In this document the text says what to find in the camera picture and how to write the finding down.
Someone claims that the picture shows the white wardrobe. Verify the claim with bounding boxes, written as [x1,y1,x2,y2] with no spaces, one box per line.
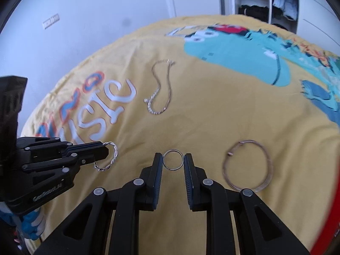
[219,0,340,49]

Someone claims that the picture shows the folded black clothes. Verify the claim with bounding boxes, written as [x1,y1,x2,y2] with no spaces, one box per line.
[238,4,269,16]

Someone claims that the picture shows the silver chain necklace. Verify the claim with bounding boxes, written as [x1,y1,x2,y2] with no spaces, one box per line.
[144,59,176,115]

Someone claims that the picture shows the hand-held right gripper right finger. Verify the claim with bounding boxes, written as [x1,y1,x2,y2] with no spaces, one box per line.
[183,153,311,255]

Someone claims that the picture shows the red jewelry box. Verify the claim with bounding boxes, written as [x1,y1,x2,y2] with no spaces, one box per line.
[308,216,340,255]

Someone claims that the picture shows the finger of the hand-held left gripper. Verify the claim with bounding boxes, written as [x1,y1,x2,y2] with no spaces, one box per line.
[22,153,109,175]
[16,137,109,155]

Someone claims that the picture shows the twisted silver bracelet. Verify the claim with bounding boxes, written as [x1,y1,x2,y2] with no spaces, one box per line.
[93,141,118,172]

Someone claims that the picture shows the wall switch panel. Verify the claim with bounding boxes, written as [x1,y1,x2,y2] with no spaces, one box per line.
[42,13,60,30]

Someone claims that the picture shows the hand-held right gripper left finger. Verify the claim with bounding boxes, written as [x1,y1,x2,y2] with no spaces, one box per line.
[33,153,163,255]

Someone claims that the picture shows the thin plain silver ring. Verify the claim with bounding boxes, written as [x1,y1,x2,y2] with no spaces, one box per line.
[162,149,184,171]

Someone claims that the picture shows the yellow printed blanket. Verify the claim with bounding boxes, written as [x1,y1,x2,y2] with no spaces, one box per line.
[19,14,340,255]

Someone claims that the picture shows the thin metal bangle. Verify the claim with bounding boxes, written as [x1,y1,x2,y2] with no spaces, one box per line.
[222,140,274,193]

